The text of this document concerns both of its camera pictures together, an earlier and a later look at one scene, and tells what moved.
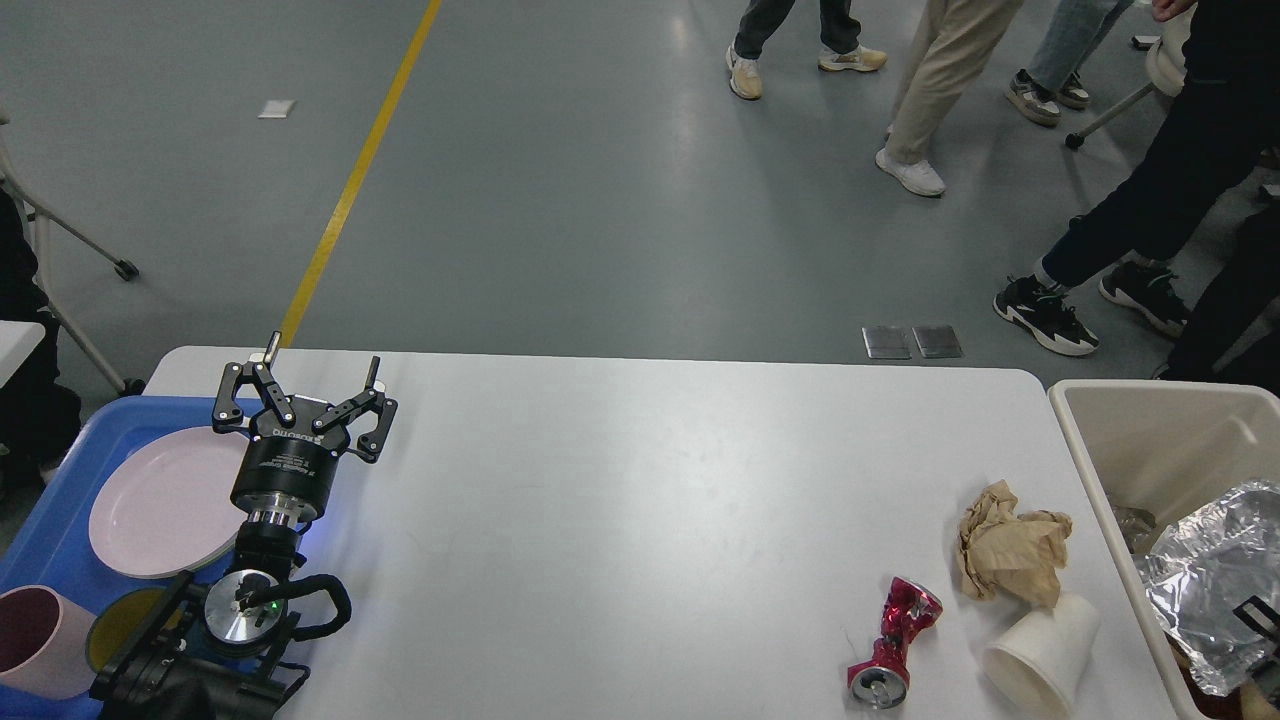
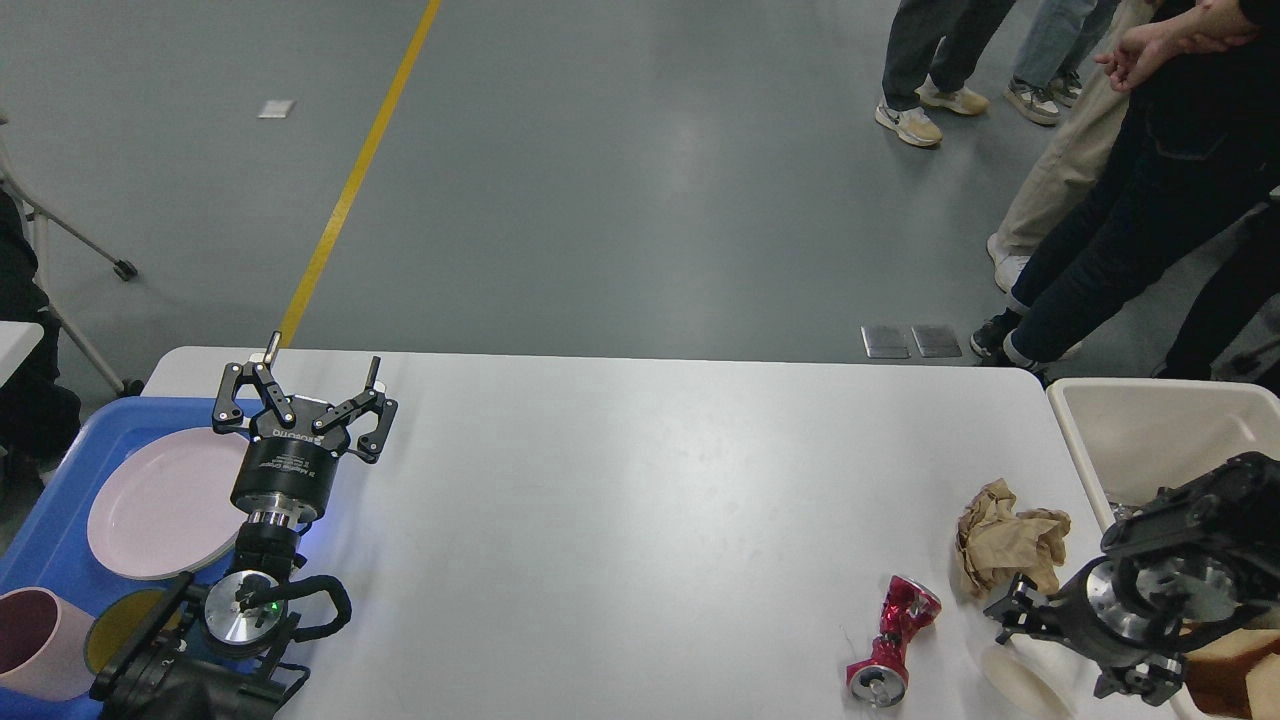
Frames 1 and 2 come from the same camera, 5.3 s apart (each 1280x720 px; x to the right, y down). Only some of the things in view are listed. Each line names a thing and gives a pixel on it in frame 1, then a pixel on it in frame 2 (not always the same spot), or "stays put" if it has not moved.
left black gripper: (287, 473) stays put
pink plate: (172, 503) stays put
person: (840, 48) -> (931, 49)
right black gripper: (1259, 616) -> (1115, 612)
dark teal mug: (118, 621) stays put
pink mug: (43, 643) stays put
